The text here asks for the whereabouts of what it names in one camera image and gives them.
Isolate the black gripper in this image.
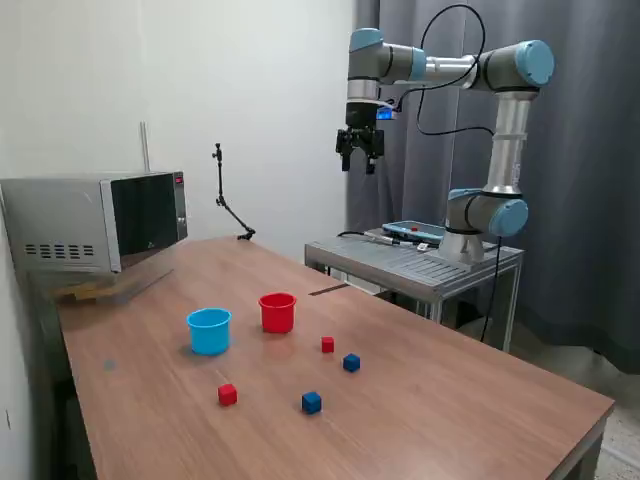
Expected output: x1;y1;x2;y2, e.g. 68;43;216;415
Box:
335;101;386;176

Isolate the blue teach pendant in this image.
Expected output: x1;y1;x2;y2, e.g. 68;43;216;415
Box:
381;220;446;248

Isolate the grey metal robot stand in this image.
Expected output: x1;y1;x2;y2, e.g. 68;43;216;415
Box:
304;232;526;353

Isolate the red plastic cup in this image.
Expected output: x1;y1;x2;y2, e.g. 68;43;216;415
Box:
257;292;298;335

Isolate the grey curtain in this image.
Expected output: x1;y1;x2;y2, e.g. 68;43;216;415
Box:
345;0;640;376

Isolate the blue plastic cup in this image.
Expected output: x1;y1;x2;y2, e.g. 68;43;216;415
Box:
186;307;234;358

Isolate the silver microwave oven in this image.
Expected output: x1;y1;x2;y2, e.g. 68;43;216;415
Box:
0;170;190;277

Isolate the wooden board under microwave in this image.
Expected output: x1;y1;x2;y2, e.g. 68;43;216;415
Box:
49;268;175;306

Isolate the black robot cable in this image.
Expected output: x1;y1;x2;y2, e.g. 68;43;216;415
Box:
397;4;496;137

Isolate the black articulated camera stand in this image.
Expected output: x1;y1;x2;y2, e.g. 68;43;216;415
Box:
210;142;257;242

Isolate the black power cable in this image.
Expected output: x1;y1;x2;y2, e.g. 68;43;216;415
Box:
479;234;504;344

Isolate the white wall pipe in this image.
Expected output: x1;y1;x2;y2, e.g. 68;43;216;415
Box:
139;121;152;173

